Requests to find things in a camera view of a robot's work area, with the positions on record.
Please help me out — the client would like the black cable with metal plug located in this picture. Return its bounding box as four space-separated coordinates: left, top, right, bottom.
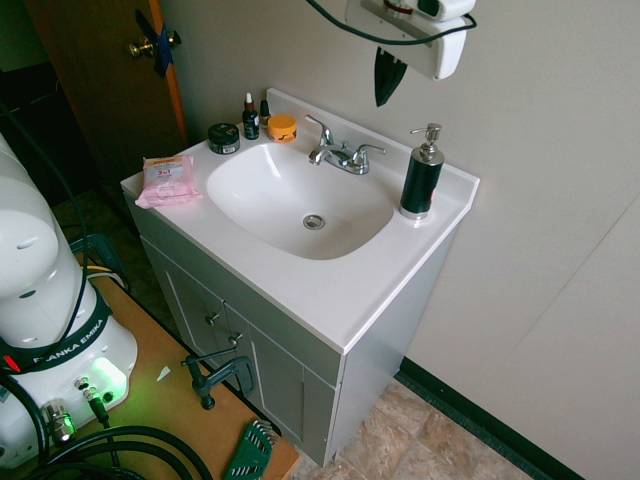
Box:
73 378 122 469

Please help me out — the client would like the black round jar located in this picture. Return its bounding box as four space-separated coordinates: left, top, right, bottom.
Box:
207 122 242 155

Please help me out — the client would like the green hex key set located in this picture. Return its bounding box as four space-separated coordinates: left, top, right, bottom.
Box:
221 418 276 480

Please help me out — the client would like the tall dark dropper bottle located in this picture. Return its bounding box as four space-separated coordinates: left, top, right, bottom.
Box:
242 92 261 141

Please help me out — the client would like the gray vanity cabinet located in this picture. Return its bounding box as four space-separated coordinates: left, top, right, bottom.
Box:
127 192 456 466

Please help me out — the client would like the brown wooden door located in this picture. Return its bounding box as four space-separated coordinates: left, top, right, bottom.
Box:
24 0 189 201

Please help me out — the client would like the black baseboard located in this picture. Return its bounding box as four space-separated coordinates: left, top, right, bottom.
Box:
394 357 587 480

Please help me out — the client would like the pink wipes pack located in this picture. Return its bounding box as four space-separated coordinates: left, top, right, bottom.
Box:
135 154 204 210

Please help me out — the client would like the brass door knob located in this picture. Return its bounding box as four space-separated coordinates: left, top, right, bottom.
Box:
127 30 182 61

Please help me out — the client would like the black C-clamp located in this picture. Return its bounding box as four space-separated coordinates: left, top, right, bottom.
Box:
180 348 255 411

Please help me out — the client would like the blue tape strip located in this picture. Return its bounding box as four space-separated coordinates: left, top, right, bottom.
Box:
133 9 174 79

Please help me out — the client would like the dark green crate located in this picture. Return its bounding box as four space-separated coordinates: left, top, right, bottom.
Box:
68 233 129 292

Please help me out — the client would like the thin black cable over base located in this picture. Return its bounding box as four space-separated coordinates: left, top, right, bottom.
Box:
0 102 92 351

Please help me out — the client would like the thick black cable loop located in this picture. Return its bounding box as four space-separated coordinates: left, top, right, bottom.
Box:
29 424 214 480

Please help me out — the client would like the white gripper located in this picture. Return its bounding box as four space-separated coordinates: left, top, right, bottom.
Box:
344 0 470 108

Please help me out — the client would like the orange round jar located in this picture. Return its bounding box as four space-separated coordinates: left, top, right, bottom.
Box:
267 113 297 145

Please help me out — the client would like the black chrome soap dispenser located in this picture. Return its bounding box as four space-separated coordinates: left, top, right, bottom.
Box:
398 122 445 221

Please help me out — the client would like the thick cable with silver connector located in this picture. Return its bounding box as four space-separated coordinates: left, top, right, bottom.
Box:
0 372 72 469

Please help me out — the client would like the white vanity sink top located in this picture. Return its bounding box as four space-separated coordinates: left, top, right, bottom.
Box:
119 88 481 356

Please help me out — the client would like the chrome two-handle faucet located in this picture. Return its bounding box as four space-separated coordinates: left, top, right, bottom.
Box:
303 114 388 176

